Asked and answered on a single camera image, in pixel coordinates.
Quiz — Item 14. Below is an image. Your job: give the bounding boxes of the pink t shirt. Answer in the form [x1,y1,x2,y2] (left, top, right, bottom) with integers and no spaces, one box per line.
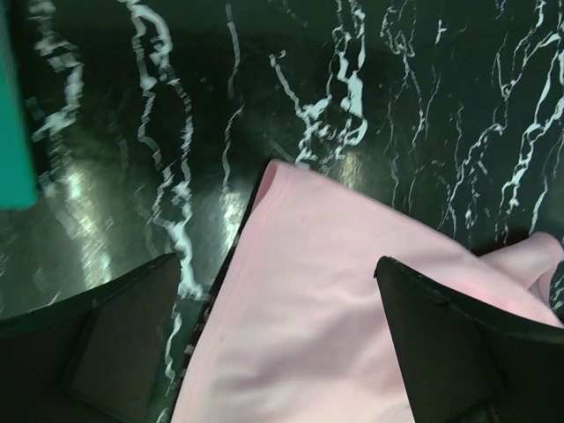
[172,160,563,422]

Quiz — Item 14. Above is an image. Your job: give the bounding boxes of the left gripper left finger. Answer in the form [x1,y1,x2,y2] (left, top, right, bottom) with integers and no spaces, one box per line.
[1,254,181,422]

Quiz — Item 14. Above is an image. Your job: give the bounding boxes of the black marble pattern mat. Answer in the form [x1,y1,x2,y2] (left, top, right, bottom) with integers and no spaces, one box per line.
[1,1,563,422]

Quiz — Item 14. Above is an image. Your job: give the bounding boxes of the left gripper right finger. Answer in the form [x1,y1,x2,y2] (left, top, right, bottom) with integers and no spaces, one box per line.
[375,257,563,422]

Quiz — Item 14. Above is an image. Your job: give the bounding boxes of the green cutting mat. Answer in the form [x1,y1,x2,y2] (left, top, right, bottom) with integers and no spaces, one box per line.
[1,1,37,210]

